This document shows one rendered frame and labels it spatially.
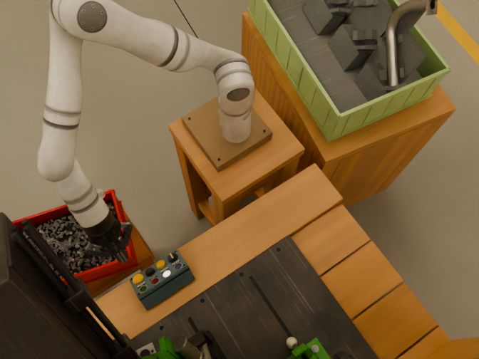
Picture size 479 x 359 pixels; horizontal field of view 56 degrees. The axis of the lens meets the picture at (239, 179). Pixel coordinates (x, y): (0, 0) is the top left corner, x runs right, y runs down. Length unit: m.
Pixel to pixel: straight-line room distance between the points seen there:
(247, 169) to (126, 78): 1.41
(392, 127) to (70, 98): 1.08
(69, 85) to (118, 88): 1.70
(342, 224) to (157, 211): 1.16
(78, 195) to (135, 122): 1.50
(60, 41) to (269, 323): 0.83
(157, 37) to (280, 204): 0.61
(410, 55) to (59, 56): 1.03
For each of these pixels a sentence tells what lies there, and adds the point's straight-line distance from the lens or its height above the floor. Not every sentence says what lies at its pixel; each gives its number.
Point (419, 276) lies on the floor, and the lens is 2.35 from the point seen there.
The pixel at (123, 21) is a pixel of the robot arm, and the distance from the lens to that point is 0.92.
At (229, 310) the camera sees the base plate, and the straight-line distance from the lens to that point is 1.25.
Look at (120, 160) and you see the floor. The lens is 2.43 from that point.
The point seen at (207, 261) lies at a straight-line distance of 1.27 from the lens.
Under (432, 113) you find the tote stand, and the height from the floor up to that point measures 0.79.
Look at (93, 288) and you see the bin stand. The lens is 1.42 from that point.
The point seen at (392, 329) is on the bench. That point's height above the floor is 0.88.
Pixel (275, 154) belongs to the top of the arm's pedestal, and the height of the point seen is 0.85.
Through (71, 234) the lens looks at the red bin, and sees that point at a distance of 1.39.
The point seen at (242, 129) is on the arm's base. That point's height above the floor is 0.98.
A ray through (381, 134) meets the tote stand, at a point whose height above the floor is 0.79.
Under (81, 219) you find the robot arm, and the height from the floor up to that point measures 1.16.
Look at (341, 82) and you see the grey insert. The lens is 1.62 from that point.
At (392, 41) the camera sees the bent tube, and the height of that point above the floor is 1.03.
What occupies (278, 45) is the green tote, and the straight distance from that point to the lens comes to 1.65.
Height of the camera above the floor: 2.14
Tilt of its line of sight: 68 degrees down
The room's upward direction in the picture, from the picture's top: 3 degrees clockwise
